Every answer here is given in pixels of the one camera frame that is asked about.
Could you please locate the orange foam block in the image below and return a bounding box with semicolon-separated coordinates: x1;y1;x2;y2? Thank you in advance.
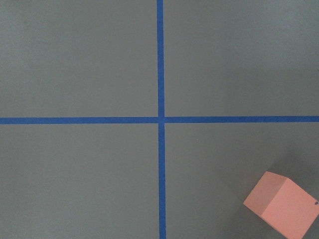
243;171;319;239

